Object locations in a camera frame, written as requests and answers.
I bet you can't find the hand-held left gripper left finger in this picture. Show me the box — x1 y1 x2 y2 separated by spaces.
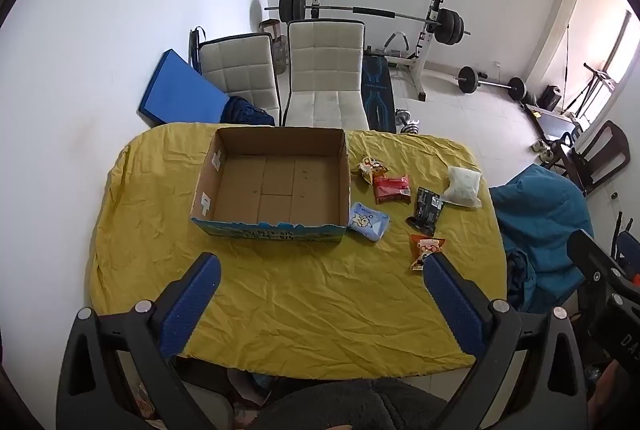
56 252 236 430

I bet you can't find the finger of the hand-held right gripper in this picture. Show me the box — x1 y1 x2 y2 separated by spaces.
566 229 640 298

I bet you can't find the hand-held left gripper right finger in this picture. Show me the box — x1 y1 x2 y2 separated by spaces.
422 252 586 430

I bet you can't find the orange panda snack packet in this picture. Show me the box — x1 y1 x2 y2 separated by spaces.
409 234 447 272

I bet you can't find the black snack packet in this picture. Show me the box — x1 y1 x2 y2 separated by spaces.
405 186 446 232

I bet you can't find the blue tissue pack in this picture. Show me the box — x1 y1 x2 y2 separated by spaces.
348 202 391 243

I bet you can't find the white soft pouch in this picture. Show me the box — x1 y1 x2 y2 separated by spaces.
441 166 483 209

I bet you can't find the red snack packet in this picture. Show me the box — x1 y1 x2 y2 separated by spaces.
373 175 412 205

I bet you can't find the cardboard box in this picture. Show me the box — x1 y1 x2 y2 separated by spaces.
190 126 350 242

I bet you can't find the yellow panda snack packet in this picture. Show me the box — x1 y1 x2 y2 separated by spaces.
358 156 390 185

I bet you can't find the person's right forearm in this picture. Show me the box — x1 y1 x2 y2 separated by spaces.
587 357 640 430

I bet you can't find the teal blanket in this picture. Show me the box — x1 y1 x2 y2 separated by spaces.
489 164 596 313

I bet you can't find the yellow tablecloth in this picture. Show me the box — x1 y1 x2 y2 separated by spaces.
89 122 510 381

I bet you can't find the brown wooden chair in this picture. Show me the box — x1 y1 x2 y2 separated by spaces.
570 120 631 196

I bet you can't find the person's dark fleece clothing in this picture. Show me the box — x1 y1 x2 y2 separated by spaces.
267 379 451 430

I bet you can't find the chrome dumbbell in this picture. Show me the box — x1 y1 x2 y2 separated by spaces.
396 109 422 134

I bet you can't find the navy blue cloth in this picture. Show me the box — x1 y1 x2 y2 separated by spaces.
222 96 276 127

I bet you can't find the short barbell with black plates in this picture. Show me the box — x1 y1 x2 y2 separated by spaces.
457 66 527 100

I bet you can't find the blue folded mat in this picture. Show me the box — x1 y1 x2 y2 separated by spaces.
138 49 230 129

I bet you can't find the black and blue weight bench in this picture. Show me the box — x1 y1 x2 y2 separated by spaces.
361 52 397 133

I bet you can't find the white padded chair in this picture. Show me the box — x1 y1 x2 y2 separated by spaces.
282 19 371 131
197 33 282 127

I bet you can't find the long barbell with black plates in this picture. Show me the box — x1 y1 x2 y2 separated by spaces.
264 0 472 47

